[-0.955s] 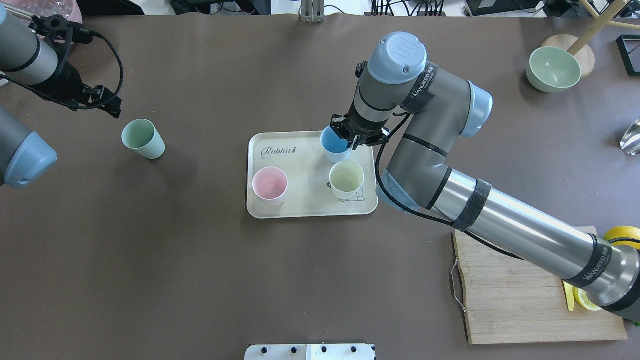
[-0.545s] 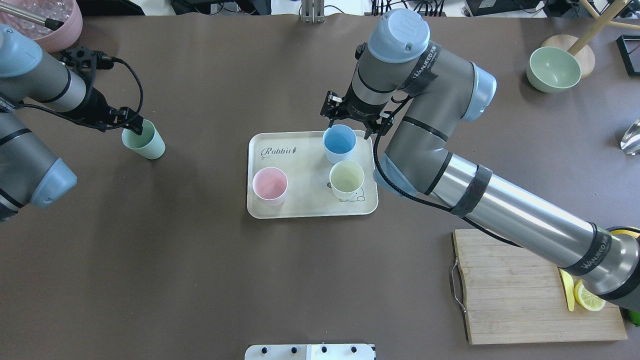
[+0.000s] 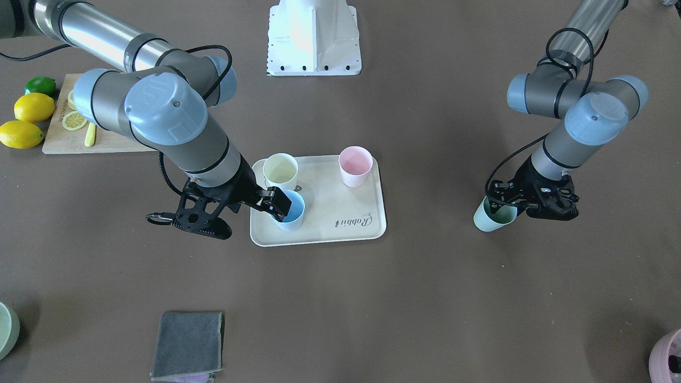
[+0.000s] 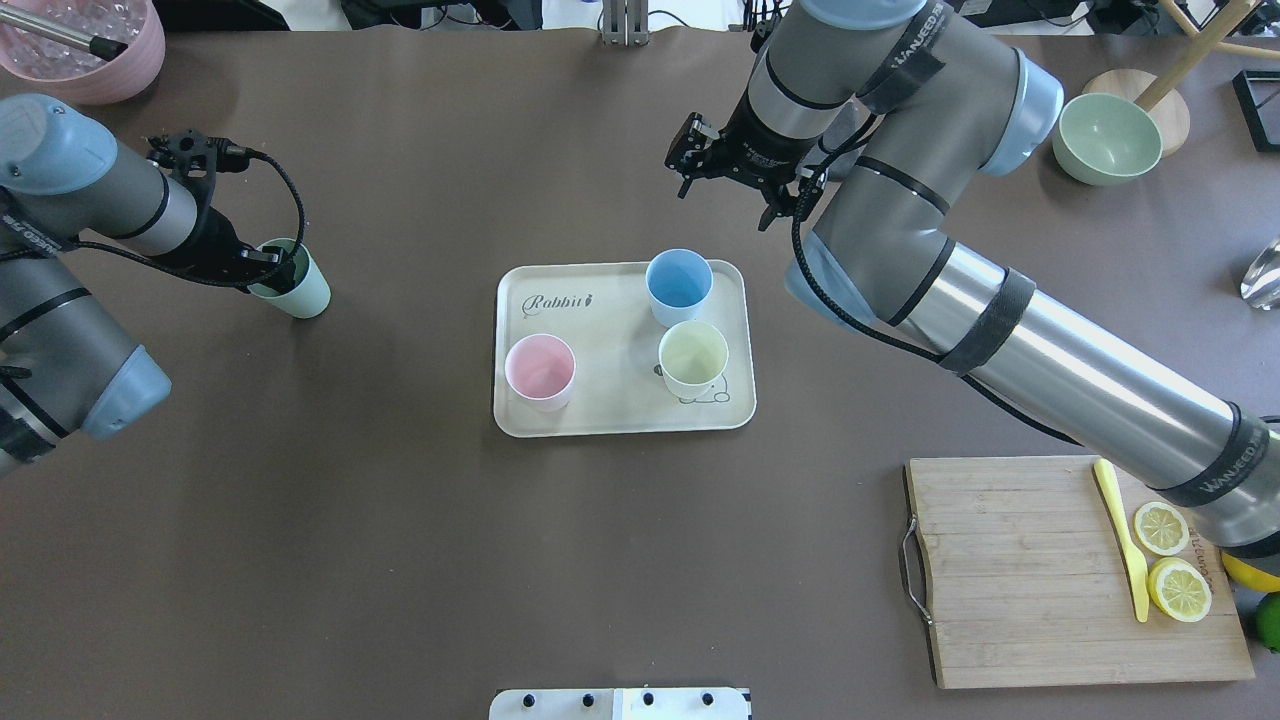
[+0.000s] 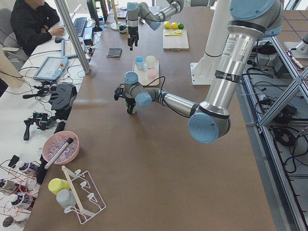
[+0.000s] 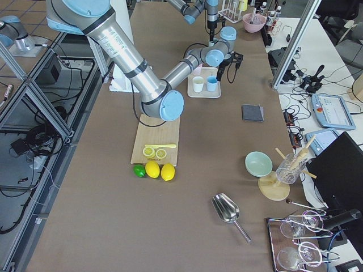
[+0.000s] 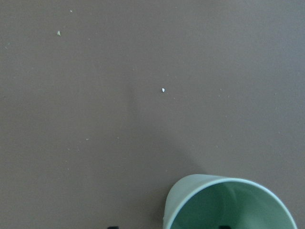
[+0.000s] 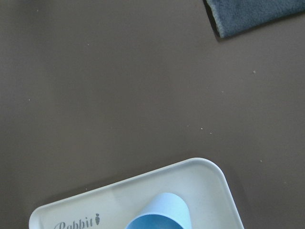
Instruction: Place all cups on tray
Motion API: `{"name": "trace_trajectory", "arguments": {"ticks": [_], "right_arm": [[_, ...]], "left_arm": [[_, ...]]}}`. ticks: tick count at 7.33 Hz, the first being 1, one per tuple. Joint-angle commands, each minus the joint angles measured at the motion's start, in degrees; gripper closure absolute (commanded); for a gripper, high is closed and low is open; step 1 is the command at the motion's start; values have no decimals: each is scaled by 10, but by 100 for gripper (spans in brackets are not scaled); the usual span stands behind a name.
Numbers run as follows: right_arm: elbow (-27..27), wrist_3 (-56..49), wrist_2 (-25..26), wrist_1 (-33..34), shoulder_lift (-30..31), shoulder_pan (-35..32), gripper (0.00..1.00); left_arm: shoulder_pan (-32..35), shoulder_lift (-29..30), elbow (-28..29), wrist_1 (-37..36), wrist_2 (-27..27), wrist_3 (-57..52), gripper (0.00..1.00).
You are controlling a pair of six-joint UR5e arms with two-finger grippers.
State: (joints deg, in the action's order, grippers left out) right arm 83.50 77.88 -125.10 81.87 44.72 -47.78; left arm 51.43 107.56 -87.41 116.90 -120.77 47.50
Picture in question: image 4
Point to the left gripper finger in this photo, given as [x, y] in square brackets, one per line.
[274, 270]

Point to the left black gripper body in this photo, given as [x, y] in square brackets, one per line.
[207, 245]

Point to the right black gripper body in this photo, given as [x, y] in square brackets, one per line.
[757, 140]

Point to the green cup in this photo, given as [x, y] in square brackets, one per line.
[300, 290]

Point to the blue cup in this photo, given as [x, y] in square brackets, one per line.
[678, 282]

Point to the pale yellow cup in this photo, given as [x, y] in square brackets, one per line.
[692, 356]

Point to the pink cup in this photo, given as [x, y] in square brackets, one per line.
[541, 369]

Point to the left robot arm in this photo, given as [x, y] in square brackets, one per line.
[67, 364]

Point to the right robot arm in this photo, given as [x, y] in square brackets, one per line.
[953, 101]

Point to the beige rabbit tray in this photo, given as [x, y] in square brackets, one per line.
[600, 310]

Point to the metal muddler black tip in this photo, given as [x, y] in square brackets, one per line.
[103, 48]

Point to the pink bowl with ice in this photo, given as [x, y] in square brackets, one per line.
[73, 76]

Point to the green bowl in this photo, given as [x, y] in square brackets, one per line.
[1104, 139]

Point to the wooden cup stand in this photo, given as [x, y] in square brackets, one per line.
[1157, 95]

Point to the yellow plastic knife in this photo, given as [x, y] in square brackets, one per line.
[1135, 563]

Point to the wooden cutting board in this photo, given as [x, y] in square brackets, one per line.
[1023, 584]

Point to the lemon slice upper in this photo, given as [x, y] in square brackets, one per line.
[1160, 528]

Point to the lemon slice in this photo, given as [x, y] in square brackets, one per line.
[1160, 528]
[1179, 590]

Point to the lemon slice lower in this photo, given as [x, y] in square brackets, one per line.
[1179, 590]

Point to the whole lemon near lime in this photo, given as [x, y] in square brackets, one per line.
[1249, 577]

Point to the green lime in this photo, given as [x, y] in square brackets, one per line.
[1266, 622]

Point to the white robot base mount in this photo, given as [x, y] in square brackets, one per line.
[693, 702]

